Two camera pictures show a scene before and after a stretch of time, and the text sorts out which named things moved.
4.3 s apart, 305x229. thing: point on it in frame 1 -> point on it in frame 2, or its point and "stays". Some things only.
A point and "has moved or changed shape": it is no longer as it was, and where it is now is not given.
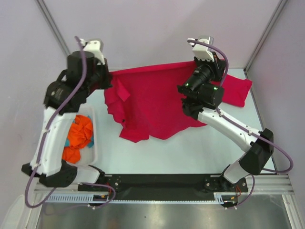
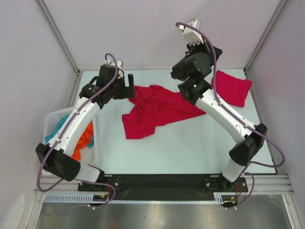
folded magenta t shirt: [235, 90] stays
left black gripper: [107, 82] -> [127, 92]
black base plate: [166, 186] stays
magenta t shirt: [146, 100] has moved or changed shape
